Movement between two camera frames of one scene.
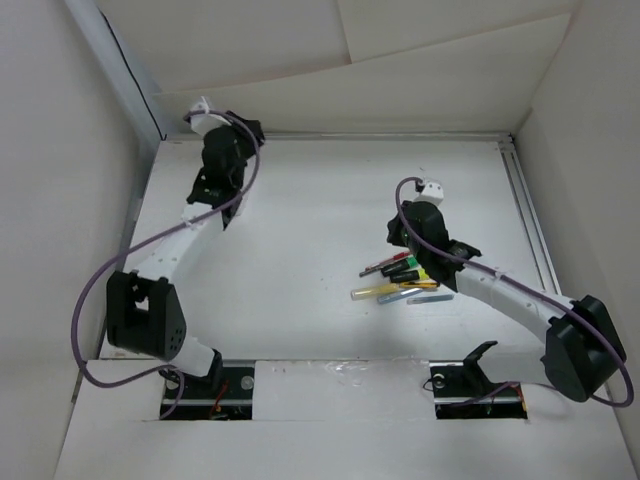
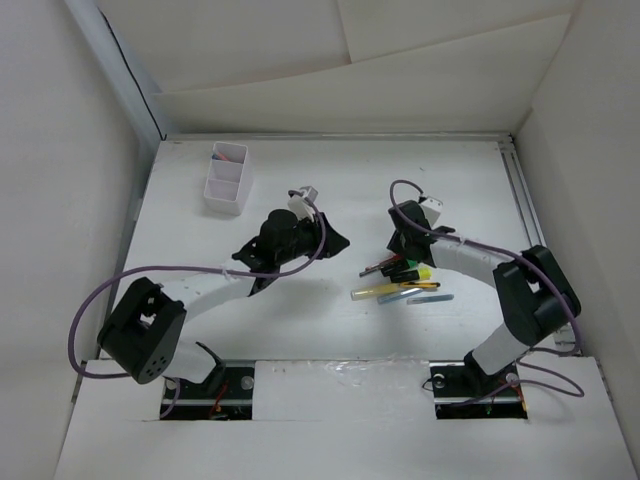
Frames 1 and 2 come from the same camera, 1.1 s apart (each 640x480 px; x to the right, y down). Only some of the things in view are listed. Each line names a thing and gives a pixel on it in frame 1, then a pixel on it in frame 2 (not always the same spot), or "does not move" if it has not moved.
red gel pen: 390,259 does not move
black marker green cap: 409,263 does not move
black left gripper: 243,133 to 315,229
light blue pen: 397,297 does not move
